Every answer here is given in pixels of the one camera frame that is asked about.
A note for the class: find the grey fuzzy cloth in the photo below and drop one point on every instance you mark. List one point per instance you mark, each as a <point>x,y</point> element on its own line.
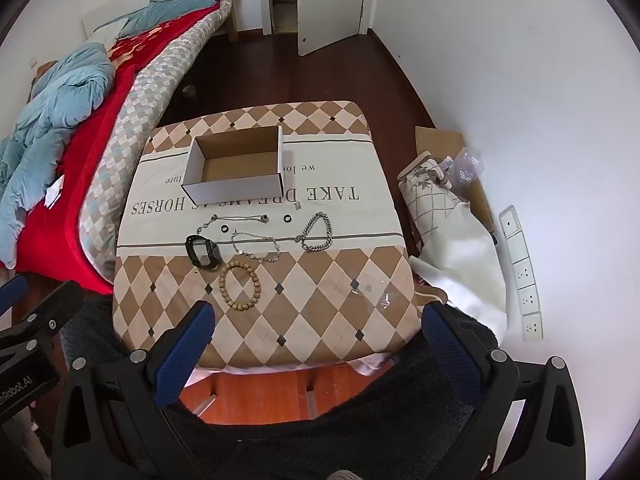
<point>342,475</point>

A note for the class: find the metal table leg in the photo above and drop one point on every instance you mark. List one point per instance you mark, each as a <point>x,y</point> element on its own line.
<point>206,400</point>
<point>312,400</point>

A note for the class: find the white power strip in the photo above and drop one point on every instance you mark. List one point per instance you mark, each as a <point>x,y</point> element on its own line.
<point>522,275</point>

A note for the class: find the wooden bed leg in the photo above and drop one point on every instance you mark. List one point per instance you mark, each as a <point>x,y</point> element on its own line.
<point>231,27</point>

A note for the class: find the small clear plastic piece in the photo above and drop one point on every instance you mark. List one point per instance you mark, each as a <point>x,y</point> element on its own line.
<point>385,302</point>

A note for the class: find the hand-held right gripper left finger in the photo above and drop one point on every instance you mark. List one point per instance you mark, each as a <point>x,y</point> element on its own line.
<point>182,355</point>

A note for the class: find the folded blue blanket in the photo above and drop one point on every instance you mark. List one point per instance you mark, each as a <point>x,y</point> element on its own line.
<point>170,10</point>

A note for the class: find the checkered printed tablecloth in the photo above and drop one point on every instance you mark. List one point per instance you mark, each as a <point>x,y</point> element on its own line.
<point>325,285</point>

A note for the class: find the white door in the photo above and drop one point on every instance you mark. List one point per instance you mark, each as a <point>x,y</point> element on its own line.
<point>330,0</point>

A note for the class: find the patterned white bag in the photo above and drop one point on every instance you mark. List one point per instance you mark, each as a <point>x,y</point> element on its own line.
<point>430,200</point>

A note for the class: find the flat cardboard sheet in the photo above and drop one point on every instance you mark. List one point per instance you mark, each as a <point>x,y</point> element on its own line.
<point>435,140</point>

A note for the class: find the clear plastic bag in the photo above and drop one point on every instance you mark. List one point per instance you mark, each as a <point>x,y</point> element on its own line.
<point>467,167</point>

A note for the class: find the black smart band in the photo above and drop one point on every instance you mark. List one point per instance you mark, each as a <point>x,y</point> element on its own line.
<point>212,255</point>

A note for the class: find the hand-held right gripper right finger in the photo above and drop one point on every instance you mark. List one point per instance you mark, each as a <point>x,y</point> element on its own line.
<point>450,355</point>

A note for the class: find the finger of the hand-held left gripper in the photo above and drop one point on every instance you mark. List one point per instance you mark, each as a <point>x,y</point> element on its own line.
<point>12,291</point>
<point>45,312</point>

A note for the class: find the checkered bed mattress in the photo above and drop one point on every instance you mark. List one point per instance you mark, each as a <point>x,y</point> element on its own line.
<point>145,100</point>

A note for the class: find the cardboard box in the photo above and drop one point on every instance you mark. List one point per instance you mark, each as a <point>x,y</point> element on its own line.
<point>235,187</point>

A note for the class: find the white paper tag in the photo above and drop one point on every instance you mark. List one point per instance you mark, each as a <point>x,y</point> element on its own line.
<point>54,192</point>

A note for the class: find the bed with red cover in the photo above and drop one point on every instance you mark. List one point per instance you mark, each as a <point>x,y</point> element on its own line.
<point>75,200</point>

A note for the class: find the light blue quilt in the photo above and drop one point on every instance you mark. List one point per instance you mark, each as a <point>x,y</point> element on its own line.
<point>55,110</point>

